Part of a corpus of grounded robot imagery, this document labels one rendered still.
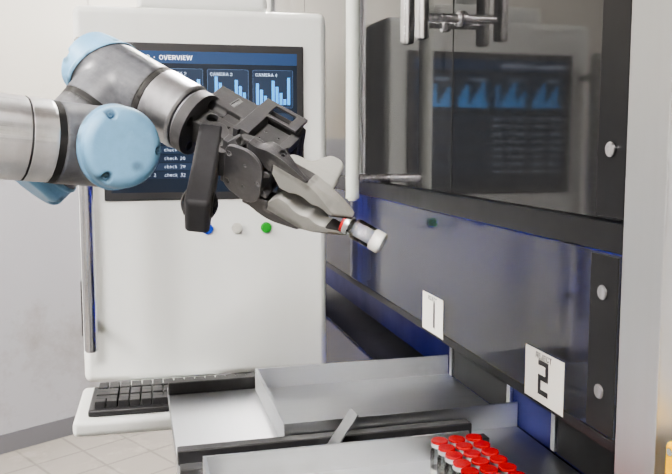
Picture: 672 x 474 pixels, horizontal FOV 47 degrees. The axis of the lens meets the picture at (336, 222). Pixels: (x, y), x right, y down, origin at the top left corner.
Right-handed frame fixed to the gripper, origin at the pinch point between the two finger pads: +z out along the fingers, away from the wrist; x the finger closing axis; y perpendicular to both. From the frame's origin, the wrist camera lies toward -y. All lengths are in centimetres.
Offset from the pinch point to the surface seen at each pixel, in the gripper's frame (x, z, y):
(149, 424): 73, -24, -2
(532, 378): 17.6, 25.0, 9.0
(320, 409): 49.0, 2.2, 6.7
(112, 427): 73, -29, -6
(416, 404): 48, 14, 16
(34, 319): 234, -147, 62
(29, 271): 218, -157, 72
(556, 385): 13.4, 27.2, 6.6
